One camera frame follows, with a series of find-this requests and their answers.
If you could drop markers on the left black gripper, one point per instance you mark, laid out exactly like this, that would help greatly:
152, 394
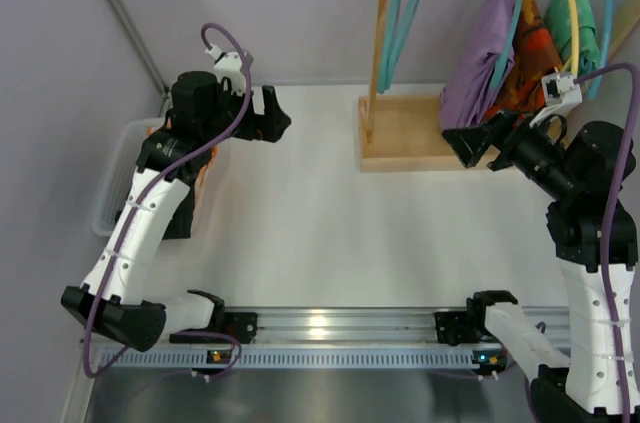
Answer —
251, 113

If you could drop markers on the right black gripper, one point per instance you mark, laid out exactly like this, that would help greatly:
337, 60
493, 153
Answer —
500, 139

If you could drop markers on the purple trousers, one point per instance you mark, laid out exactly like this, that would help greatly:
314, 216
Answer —
467, 95

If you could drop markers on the teal hanger with trousers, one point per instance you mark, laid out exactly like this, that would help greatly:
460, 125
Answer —
501, 63

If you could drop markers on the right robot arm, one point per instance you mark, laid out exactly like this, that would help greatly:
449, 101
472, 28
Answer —
595, 241

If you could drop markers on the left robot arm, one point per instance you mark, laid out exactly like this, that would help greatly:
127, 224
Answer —
160, 204

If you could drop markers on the orange camouflage trousers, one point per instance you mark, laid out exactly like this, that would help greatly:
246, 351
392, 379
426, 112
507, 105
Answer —
535, 56

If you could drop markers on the yellow hanger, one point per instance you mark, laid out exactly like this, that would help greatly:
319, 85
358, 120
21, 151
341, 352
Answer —
573, 62

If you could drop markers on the black trousers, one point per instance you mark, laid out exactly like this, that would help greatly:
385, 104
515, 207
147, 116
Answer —
180, 225

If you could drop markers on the blue hanger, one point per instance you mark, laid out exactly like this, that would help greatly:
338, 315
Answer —
593, 56

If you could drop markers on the empty teal hanger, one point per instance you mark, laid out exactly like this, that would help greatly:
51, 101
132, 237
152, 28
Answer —
405, 22
387, 62

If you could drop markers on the wooden clothes rack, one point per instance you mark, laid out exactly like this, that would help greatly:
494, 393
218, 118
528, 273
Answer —
400, 133

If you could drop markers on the orange white garment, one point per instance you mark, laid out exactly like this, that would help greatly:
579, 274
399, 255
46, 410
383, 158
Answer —
207, 168

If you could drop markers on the white plastic basket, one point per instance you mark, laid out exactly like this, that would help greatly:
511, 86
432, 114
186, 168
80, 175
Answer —
117, 178

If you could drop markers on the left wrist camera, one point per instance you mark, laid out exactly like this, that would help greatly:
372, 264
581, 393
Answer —
230, 65

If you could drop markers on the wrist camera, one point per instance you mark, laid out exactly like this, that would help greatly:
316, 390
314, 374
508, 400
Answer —
230, 65
561, 96

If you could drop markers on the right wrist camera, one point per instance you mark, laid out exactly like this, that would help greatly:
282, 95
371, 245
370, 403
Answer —
561, 96

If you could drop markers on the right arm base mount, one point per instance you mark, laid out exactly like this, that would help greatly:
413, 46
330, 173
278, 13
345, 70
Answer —
459, 327

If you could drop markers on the aluminium mounting rail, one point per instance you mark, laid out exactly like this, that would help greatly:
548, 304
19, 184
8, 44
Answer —
284, 326

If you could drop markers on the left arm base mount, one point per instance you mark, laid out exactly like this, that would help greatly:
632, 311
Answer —
240, 325

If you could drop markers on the grey slotted cable duct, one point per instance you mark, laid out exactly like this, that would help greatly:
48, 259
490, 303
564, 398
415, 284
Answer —
261, 357

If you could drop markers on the aluminium corner frame post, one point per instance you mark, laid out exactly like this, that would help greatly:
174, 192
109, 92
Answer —
135, 40

